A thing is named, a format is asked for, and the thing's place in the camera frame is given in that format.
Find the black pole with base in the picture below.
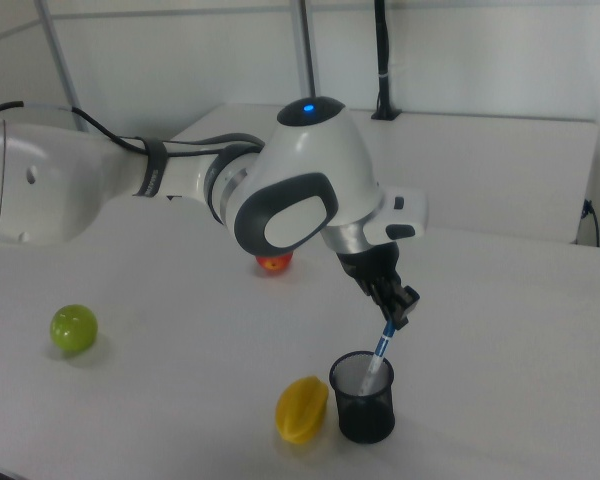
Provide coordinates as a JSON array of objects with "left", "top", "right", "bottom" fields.
[{"left": 371, "top": 0, "right": 403, "bottom": 122}]

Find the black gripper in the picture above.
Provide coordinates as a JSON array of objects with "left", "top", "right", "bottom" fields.
[{"left": 336, "top": 242, "right": 422, "bottom": 331}]

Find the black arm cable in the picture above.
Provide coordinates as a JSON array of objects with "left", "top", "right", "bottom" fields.
[{"left": 0, "top": 100, "right": 267, "bottom": 157}]

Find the grey metal partition post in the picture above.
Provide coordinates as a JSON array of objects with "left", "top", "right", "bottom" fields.
[
  {"left": 32, "top": 0, "right": 90, "bottom": 134},
  {"left": 296, "top": 0, "right": 319, "bottom": 97}
]

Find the yellow toy starfruit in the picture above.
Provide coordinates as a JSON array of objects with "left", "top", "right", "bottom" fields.
[{"left": 274, "top": 375, "right": 330, "bottom": 445}]

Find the red toy apple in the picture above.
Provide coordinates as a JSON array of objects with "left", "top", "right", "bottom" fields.
[{"left": 254, "top": 250, "right": 295, "bottom": 275}]

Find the black velcro strap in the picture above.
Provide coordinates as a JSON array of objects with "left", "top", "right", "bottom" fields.
[{"left": 132, "top": 137, "right": 170, "bottom": 199}]

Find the black wall cable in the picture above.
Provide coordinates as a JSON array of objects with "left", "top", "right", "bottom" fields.
[{"left": 580, "top": 198, "right": 600, "bottom": 248}]

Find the green toy apple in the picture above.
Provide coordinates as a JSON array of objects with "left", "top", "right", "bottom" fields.
[{"left": 49, "top": 304, "right": 100, "bottom": 353}]

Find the black mesh pen cup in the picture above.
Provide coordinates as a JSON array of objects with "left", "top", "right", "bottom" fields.
[{"left": 328, "top": 350, "right": 397, "bottom": 446}]

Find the blue white marker pen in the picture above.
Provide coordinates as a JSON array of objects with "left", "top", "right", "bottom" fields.
[{"left": 357, "top": 319, "right": 399, "bottom": 397}]

